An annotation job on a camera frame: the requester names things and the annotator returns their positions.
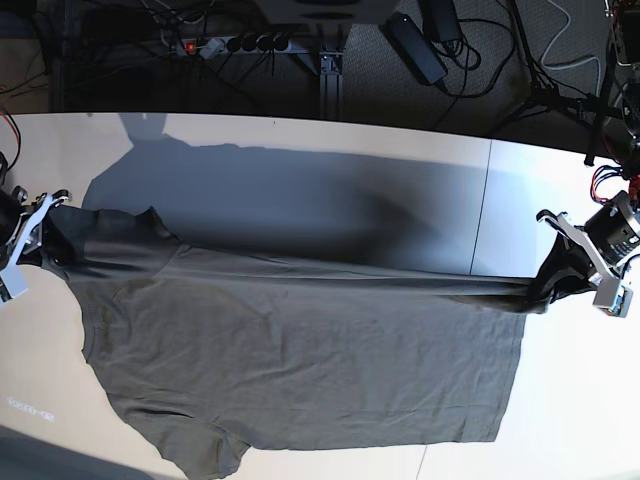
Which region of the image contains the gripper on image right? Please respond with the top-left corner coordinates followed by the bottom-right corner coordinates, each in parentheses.
top-left (529, 190), bottom-right (639, 313)

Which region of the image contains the black power adapter brick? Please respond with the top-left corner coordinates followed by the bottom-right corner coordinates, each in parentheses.
top-left (381, 12), bottom-right (448, 86)

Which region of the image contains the grey cable on floor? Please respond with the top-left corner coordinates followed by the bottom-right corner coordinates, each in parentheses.
top-left (542, 0), bottom-right (604, 96)

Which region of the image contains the aluminium frame post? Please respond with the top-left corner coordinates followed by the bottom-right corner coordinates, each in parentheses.
top-left (294, 22), bottom-right (352, 121)

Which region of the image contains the grey T-shirt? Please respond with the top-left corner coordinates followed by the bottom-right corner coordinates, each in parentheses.
top-left (42, 205), bottom-right (594, 477)

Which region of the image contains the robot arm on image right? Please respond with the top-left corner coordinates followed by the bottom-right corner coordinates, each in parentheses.
top-left (529, 1), bottom-right (639, 317)

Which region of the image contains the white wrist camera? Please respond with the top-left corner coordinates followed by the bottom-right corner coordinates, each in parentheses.
top-left (1, 264), bottom-right (28, 304)
top-left (593, 277), bottom-right (633, 318)

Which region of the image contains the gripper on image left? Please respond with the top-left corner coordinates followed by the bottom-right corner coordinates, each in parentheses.
top-left (1, 187), bottom-right (75, 270)

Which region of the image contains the black power strip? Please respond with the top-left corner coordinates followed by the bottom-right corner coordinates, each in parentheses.
top-left (170, 33), bottom-right (294, 60)

